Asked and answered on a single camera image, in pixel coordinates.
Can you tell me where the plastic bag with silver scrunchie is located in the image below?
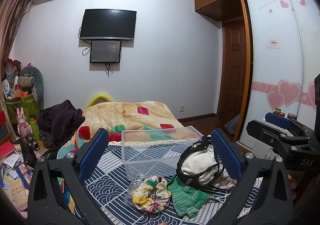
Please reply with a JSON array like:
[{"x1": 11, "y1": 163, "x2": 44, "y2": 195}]
[{"x1": 124, "y1": 172, "x2": 173, "y2": 212}]

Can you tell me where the floral fabric scrunchie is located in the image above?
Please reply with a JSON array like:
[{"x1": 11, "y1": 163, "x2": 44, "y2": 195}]
[{"x1": 131, "y1": 175, "x2": 173, "y2": 213}]

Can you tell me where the right hand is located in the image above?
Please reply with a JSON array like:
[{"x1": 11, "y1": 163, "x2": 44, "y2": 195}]
[{"x1": 287, "y1": 170, "x2": 299, "y2": 200}]

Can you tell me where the beige patterned fleece blanket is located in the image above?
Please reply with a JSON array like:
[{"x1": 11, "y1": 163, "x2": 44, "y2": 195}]
[{"x1": 57, "y1": 101, "x2": 202, "y2": 159}]

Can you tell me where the dark purple garment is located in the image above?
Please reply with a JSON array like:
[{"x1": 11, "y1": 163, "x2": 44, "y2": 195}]
[{"x1": 37, "y1": 100, "x2": 85, "y2": 148}]

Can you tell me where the yellow pillow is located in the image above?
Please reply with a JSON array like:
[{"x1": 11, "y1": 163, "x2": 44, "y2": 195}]
[{"x1": 86, "y1": 93, "x2": 113, "y2": 109}]

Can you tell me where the blue white geometric bedsheet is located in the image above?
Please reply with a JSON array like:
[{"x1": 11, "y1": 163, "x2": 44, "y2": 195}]
[{"x1": 57, "y1": 139, "x2": 263, "y2": 225}]

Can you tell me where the clear plastic storage box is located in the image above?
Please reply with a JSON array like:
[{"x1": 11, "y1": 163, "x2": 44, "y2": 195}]
[{"x1": 121, "y1": 126, "x2": 203, "y2": 181}]

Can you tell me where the green knitted cloth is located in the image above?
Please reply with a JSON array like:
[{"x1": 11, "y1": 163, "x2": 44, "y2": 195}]
[{"x1": 168, "y1": 175, "x2": 210, "y2": 218}]

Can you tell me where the brown wooden door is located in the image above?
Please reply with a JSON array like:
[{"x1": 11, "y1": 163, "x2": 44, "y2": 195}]
[{"x1": 217, "y1": 19, "x2": 246, "y2": 121}]

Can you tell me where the green bottle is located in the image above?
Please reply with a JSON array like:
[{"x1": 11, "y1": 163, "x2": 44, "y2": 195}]
[{"x1": 29, "y1": 117, "x2": 40, "y2": 140}]

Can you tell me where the pink bunny toy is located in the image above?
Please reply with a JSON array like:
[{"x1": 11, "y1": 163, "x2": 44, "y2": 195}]
[{"x1": 16, "y1": 108, "x2": 31, "y2": 138}]

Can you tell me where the green box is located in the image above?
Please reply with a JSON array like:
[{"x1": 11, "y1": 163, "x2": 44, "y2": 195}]
[{"x1": 6, "y1": 95, "x2": 41, "y2": 124}]

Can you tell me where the grey neck pillow plush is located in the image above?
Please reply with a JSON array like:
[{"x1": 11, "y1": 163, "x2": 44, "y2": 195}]
[{"x1": 18, "y1": 66, "x2": 44, "y2": 104}]

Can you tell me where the red box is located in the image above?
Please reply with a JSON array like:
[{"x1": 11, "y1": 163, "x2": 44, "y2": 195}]
[{"x1": 0, "y1": 142, "x2": 15, "y2": 160}]

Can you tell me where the white heart wardrobe door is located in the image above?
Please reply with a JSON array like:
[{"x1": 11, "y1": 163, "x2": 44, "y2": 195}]
[{"x1": 237, "y1": 0, "x2": 320, "y2": 150}]

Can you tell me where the pink striped curtain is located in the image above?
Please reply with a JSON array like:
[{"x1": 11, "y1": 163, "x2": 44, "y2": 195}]
[{"x1": 0, "y1": 0, "x2": 38, "y2": 71}]

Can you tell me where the small wall monitor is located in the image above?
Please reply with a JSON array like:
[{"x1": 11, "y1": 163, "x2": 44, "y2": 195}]
[{"x1": 90, "y1": 40, "x2": 121, "y2": 64}]

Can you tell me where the black wall television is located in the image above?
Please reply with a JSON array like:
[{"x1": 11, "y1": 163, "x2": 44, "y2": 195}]
[{"x1": 79, "y1": 9, "x2": 137, "y2": 40}]

